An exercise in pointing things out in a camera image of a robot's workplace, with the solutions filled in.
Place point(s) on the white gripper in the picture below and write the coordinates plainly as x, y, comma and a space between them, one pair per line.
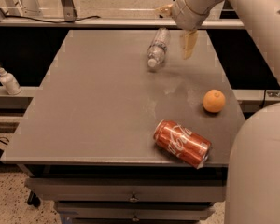
181, 12

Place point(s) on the clear plastic water bottle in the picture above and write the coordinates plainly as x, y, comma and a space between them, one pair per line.
158, 48

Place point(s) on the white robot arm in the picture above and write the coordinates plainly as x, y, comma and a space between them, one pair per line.
253, 185

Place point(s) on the white pump lotion bottle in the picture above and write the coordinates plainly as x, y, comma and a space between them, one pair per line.
9, 82

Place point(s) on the orange fruit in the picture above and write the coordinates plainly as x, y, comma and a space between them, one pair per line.
214, 101

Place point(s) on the red coca-cola can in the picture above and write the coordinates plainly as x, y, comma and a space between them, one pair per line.
182, 143

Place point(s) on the grey drawer cabinet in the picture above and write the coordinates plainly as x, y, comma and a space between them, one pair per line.
95, 113

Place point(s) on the upper grey drawer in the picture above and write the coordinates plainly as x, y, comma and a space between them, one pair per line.
125, 190

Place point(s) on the grey drawer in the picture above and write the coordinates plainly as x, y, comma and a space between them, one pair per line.
125, 190
134, 211

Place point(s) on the lower grey drawer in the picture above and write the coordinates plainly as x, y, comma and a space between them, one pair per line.
134, 211

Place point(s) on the black cabinet caster wheel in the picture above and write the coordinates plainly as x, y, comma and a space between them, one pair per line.
33, 200

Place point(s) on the grey metal shelf rail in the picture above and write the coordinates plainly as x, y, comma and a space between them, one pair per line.
92, 23

